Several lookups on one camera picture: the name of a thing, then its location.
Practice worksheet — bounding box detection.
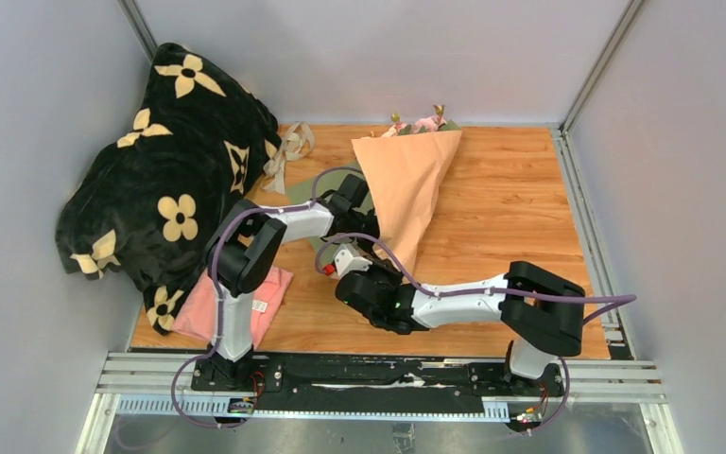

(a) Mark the beige ribbon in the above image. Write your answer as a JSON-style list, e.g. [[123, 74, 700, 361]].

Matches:
[[262, 122, 316, 194]]

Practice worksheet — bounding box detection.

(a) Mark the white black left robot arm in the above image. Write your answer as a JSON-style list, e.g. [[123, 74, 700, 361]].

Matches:
[[202, 173, 379, 391]]

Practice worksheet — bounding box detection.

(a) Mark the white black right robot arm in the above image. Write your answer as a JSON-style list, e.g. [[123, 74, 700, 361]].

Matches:
[[335, 261, 585, 395]]

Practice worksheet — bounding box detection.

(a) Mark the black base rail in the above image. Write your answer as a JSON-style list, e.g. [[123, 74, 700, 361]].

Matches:
[[96, 353, 666, 424]]

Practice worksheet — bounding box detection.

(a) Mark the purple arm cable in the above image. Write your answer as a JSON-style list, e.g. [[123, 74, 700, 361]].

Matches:
[[170, 166, 364, 430], [314, 232, 638, 433]]

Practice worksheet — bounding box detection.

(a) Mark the black blanket with cream flowers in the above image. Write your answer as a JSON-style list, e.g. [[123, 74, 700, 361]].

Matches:
[[55, 43, 281, 335]]

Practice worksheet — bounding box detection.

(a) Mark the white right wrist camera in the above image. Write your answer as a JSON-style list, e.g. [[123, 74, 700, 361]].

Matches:
[[321, 244, 372, 279]]

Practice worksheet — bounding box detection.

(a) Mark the pink fake rose stem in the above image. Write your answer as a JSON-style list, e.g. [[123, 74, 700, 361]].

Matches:
[[411, 104, 460, 133], [380, 112, 413, 137]]

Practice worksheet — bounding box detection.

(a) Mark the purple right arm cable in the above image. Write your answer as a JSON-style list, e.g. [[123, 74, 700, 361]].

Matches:
[[314, 232, 638, 433]]

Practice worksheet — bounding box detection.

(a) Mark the pink folded cloth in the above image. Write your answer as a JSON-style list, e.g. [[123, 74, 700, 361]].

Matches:
[[171, 267, 294, 347]]

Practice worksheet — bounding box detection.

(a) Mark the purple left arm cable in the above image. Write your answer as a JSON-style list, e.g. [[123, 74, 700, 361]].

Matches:
[[170, 166, 364, 430]]

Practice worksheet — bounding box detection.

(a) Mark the green and tan wrapping paper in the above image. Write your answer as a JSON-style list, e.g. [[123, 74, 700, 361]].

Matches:
[[285, 120, 463, 271]]

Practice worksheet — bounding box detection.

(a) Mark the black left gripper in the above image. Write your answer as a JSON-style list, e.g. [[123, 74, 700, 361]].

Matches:
[[346, 208, 398, 263]]

